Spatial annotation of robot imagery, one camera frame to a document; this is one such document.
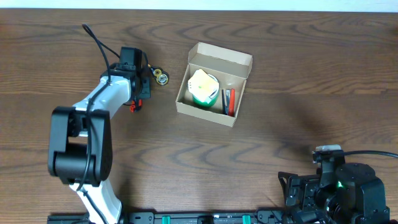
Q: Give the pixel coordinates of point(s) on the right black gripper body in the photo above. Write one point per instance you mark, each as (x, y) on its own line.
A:
(294, 191)

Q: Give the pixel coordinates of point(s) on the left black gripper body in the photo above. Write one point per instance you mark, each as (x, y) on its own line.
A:
(145, 88)

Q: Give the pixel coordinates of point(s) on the correction tape dispenser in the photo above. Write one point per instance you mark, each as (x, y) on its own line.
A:
(161, 77)

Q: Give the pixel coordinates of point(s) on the red utility knife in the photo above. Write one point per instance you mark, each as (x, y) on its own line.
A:
(135, 105)

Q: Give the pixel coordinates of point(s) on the yellow sticky note pad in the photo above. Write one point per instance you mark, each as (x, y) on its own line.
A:
(201, 85)

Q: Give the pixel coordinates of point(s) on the green tape roll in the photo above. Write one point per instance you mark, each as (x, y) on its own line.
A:
(205, 104)

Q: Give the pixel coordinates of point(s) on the white tape roll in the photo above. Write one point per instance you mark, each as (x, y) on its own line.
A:
(215, 92)

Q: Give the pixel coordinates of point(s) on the brown cardboard box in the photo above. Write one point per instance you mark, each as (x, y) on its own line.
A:
(231, 68)

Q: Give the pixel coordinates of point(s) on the red black stapler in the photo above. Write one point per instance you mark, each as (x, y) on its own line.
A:
(228, 99)

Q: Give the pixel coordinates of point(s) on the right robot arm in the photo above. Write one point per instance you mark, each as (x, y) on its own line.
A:
(339, 192)

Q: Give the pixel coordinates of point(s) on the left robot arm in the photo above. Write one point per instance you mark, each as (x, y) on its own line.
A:
(80, 146)

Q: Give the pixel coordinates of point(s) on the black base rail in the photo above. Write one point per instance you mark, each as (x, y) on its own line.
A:
(258, 217)

